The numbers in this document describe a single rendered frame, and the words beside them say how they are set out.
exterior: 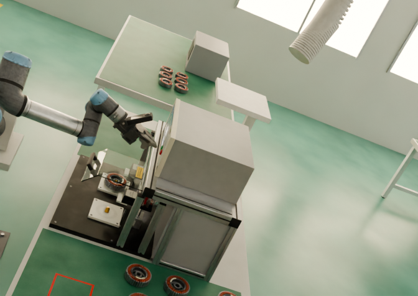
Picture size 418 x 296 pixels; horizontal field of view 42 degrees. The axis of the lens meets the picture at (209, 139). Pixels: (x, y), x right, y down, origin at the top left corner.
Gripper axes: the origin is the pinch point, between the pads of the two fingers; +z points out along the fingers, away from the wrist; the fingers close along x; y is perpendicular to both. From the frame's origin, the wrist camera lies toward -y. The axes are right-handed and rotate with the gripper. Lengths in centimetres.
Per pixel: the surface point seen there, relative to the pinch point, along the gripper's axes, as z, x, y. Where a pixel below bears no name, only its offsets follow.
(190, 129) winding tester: 5.2, 0.0, -16.8
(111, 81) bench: -11, -156, 54
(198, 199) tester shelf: 25.1, 21.2, -3.7
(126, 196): 7.8, 6.9, 25.8
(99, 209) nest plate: 5.5, 3.8, 42.2
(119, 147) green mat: 7, -66, 45
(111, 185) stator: 5.9, -15.0, 38.8
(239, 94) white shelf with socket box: 41, -102, -21
